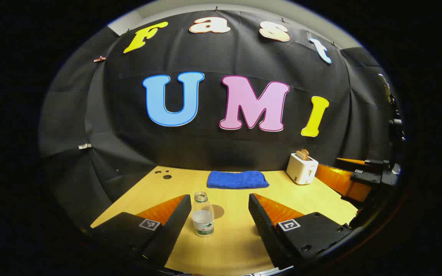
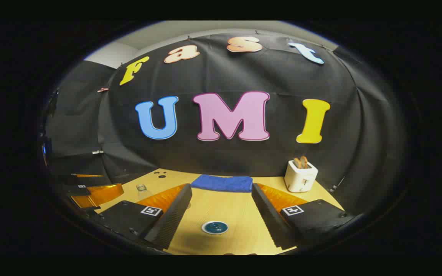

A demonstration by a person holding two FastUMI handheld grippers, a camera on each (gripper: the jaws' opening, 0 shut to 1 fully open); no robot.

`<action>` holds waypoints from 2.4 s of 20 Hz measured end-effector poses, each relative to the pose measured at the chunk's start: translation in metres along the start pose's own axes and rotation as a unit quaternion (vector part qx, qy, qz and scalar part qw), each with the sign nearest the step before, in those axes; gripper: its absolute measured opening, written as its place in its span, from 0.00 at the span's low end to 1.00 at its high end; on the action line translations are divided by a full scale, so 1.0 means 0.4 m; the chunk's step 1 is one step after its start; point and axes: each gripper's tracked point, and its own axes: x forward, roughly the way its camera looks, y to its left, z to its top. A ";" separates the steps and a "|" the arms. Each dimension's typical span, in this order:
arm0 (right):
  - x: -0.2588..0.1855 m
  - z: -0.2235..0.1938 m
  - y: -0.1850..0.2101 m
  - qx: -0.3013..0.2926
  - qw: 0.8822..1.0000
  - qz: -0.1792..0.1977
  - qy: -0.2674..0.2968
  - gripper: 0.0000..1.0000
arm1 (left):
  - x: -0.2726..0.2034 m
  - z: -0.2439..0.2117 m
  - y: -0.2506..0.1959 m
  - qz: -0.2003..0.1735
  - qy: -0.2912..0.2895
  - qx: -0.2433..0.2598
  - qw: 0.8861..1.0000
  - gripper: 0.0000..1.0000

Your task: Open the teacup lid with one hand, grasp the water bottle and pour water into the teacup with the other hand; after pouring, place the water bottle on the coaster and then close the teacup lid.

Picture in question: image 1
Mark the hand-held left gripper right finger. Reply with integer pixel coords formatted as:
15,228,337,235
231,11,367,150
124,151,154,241
249,194,354,269

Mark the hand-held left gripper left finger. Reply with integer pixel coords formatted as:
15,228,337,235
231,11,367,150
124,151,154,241
91,194,192,267

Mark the clear plastic water bottle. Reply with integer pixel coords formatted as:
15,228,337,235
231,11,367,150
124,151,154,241
191,192,215,237

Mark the white toaster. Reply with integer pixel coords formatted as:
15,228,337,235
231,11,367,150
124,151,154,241
286,153,319,185

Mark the blue folded towel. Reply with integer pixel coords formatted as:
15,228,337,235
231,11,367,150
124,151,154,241
207,171,270,189

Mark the black backdrop cloth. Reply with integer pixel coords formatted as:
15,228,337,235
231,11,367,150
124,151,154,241
39,10,398,230

